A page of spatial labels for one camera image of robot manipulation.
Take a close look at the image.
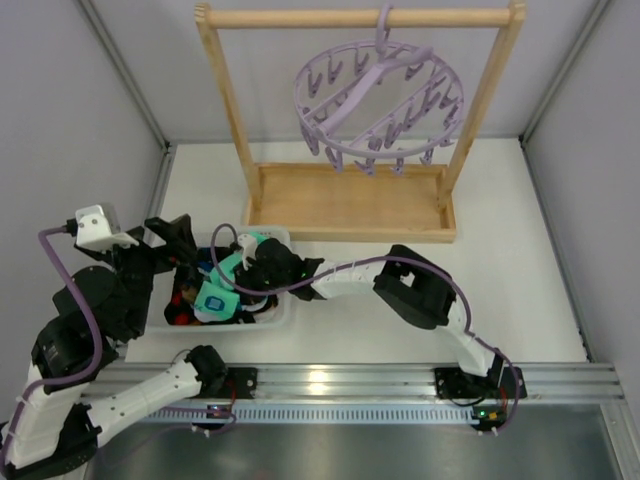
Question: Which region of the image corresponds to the lilac round clip hanger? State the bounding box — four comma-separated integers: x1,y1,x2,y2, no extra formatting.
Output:
293,4,465,176

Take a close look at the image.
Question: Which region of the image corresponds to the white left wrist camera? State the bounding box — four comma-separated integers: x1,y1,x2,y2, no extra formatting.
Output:
65,203,140,253

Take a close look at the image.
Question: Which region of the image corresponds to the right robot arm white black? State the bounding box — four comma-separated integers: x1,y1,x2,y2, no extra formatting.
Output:
234,239,504,386

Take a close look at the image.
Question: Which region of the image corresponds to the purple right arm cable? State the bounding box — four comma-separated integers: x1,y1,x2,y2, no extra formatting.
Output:
209,223,521,434

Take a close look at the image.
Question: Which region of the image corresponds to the mint green sock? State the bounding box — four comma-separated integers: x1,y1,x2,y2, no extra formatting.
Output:
208,232,267,290
193,281,240,324

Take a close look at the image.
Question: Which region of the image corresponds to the wooden hanging rack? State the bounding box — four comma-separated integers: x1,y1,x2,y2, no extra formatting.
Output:
194,1,527,243

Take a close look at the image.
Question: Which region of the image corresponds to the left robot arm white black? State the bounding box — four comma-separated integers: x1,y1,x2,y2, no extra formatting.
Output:
1,213,228,479

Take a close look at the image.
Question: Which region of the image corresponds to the aluminium mounting rail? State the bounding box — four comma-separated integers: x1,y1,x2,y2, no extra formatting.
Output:
79,364,626,426

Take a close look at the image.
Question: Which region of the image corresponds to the black red yellow argyle sock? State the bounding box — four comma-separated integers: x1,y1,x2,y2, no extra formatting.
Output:
164,294,199,326

